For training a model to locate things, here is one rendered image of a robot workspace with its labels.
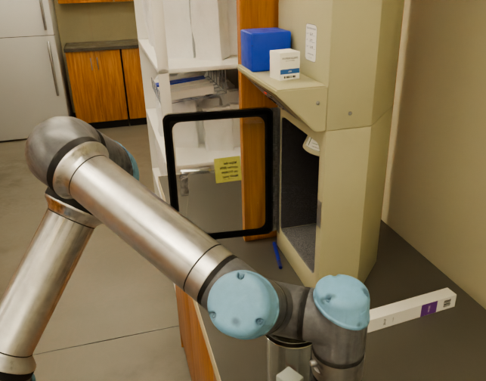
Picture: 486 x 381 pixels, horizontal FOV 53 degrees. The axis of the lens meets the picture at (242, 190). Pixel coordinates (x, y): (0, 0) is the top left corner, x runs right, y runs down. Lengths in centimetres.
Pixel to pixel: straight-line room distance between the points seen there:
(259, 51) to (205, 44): 111
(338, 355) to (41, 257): 49
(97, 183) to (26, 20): 525
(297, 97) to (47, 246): 56
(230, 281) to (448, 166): 100
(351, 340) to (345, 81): 58
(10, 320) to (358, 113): 79
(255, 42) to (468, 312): 85
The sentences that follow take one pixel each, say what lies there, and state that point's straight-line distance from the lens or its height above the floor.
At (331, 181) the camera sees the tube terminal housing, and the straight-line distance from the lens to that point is 113.
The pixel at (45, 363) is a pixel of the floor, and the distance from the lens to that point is 270.
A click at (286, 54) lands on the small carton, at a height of 157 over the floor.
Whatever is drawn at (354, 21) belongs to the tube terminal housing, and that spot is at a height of 164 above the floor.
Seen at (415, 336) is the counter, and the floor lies 94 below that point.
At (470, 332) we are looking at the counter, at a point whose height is 94.
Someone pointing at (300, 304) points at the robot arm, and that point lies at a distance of 68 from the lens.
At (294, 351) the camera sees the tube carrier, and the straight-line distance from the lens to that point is 88.
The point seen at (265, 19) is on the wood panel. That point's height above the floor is 161.
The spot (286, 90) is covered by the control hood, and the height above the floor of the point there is 151.
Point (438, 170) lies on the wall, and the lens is 149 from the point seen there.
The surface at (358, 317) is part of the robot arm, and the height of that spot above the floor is 132.
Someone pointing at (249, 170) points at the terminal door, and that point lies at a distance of 140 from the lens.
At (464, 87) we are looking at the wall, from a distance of 139.
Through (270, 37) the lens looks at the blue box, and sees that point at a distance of 120.
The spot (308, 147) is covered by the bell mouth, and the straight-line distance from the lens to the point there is 122.
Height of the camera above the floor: 174
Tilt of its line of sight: 25 degrees down
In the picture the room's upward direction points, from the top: 2 degrees counter-clockwise
